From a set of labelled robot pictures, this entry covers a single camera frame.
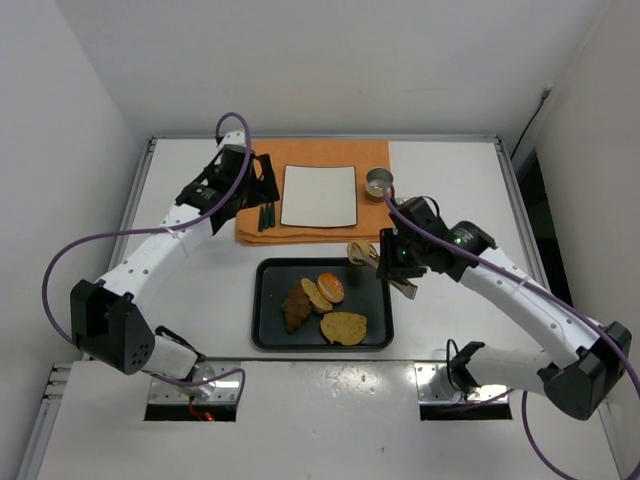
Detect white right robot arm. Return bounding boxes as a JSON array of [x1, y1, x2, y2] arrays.
[[377, 188, 632, 420]]

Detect large flat bread slice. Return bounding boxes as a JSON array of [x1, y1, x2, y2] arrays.
[[320, 312, 367, 346]]

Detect metal cup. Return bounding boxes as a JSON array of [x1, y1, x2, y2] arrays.
[[365, 167, 394, 203]]

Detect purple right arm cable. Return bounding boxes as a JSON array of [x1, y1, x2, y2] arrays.
[[382, 184, 640, 480]]

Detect small round bread roll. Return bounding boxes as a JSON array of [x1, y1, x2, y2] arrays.
[[347, 240, 379, 269]]

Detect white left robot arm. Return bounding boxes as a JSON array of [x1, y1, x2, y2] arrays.
[[70, 133, 279, 388]]

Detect white square plate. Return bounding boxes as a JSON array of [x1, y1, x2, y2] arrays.
[[280, 165, 358, 228]]

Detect brown croissant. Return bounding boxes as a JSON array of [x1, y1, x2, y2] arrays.
[[281, 281, 312, 334]]

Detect glazed round bun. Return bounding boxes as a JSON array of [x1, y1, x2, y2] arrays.
[[316, 272, 345, 304]]

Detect black wall cable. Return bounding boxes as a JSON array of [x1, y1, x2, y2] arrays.
[[509, 85, 552, 161]]

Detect black baking tray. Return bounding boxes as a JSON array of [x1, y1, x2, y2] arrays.
[[251, 257, 394, 352]]

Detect bread slice with crust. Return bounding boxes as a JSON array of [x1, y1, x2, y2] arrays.
[[300, 278, 333, 314]]

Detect orange cloth placemat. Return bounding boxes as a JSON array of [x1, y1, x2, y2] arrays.
[[235, 138, 392, 246]]

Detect metal tongs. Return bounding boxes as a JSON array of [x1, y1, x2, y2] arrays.
[[346, 241, 418, 300]]

